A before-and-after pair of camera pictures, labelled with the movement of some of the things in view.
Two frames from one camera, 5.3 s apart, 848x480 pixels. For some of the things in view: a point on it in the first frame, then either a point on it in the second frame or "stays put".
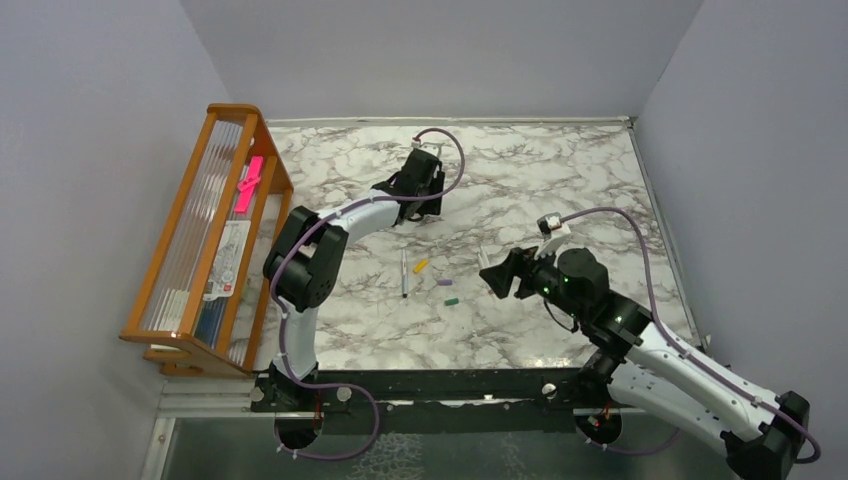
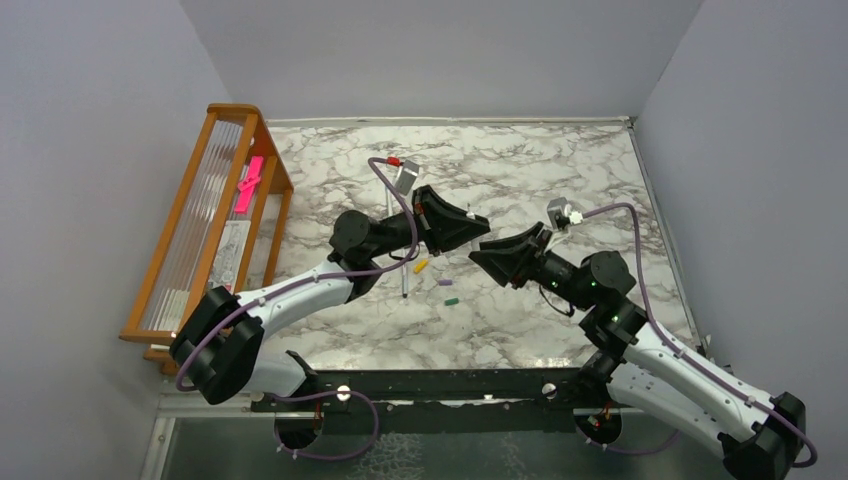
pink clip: [248, 185] stays put
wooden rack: [204, 303] stays put
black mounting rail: [440, 401] stays put
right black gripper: [519, 262] → [511, 266]
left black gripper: [431, 207] → [441, 225]
